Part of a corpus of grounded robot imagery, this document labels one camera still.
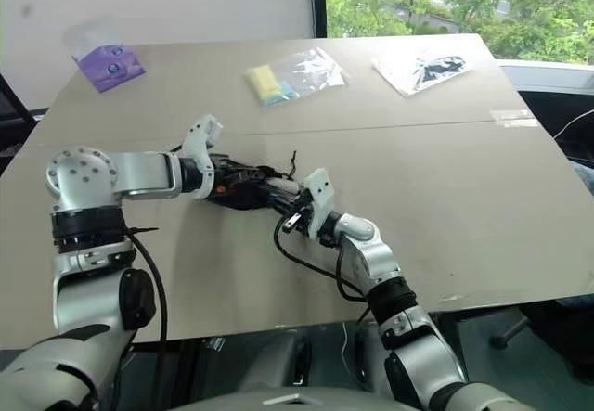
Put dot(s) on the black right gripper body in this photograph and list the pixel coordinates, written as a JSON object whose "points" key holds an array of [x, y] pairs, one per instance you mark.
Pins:
{"points": [[304, 216]]}

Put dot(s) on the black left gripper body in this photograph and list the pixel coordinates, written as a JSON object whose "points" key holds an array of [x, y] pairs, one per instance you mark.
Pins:
{"points": [[222, 191]]}

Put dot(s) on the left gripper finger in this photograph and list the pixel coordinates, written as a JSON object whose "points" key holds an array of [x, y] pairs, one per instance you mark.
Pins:
{"points": [[246, 179], [250, 165]]}

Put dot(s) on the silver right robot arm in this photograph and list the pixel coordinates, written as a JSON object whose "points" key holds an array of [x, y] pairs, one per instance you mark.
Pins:
{"points": [[373, 253]]}

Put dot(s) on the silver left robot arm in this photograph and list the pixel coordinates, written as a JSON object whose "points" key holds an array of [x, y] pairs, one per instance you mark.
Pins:
{"points": [[139, 174]]}

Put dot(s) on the light blue cloth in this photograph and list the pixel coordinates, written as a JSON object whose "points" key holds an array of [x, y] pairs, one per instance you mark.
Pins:
{"points": [[285, 93]]}

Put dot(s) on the yellow sponge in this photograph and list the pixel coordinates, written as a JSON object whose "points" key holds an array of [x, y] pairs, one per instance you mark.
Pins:
{"points": [[263, 81]]}

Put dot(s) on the clear plastic bag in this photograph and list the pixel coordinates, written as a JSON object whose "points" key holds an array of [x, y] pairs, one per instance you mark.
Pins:
{"points": [[308, 72]]}

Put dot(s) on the dark grey rounded shape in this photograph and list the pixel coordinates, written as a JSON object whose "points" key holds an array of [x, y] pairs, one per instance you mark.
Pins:
{"points": [[278, 357]]}

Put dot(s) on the purple tissue pack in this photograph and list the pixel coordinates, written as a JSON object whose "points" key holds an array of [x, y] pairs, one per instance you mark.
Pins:
{"points": [[111, 68]]}

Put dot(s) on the small clear tape piece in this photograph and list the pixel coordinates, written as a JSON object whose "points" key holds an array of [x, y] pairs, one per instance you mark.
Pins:
{"points": [[451, 297]]}

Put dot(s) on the clear bag with black item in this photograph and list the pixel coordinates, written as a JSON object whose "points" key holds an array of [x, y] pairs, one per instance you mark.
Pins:
{"points": [[420, 72]]}

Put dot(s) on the clear tape strip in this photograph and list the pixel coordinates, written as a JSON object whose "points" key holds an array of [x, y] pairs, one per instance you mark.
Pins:
{"points": [[512, 118]]}

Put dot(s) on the black chair base leg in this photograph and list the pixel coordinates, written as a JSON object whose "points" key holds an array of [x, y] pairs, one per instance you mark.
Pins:
{"points": [[510, 330]]}

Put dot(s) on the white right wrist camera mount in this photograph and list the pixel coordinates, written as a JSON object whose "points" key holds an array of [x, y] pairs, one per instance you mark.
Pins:
{"points": [[320, 188]]}

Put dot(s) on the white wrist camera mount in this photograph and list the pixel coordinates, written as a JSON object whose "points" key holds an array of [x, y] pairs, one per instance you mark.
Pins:
{"points": [[320, 188], [199, 138]]}

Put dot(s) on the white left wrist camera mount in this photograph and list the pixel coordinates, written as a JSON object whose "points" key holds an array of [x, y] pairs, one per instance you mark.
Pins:
{"points": [[199, 138]]}

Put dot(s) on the black window frame post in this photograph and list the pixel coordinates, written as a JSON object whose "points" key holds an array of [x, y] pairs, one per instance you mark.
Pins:
{"points": [[318, 0]]}

